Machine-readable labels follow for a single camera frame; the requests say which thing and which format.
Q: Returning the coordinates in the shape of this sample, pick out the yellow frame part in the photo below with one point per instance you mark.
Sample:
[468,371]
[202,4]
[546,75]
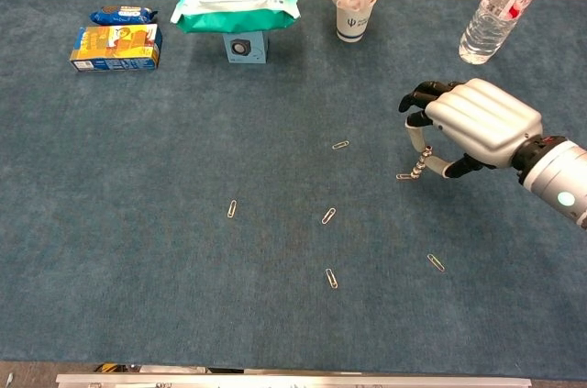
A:
[107,368]

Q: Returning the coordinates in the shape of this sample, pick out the blue felt table cover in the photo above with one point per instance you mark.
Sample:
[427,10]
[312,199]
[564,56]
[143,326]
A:
[137,177]

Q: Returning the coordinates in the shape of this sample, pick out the white paper cup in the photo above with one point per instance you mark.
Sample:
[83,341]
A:
[354,23]

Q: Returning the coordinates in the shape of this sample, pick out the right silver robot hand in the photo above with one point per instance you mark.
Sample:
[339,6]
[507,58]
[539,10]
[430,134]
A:
[486,119]

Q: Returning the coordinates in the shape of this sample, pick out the aluminium profile rail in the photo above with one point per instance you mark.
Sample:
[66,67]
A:
[275,381]

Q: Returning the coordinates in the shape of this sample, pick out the clear plastic water bottle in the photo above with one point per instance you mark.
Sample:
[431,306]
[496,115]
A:
[493,21]

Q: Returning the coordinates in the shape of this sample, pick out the green wet wipes pack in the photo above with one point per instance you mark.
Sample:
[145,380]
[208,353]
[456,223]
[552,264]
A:
[234,0]

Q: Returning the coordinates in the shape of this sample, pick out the paperclip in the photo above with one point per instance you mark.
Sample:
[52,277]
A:
[328,215]
[340,145]
[232,208]
[435,262]
[404,176]
[331,278]

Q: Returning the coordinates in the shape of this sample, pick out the yellow and blue carton box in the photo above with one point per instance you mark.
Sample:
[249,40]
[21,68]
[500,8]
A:
[114,46]

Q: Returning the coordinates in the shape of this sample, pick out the light blue speaker box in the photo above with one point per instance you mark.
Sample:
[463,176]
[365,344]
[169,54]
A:
[245,48]

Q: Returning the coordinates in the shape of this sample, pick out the blue cookie packet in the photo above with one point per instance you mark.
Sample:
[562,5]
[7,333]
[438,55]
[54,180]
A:
[121,15]

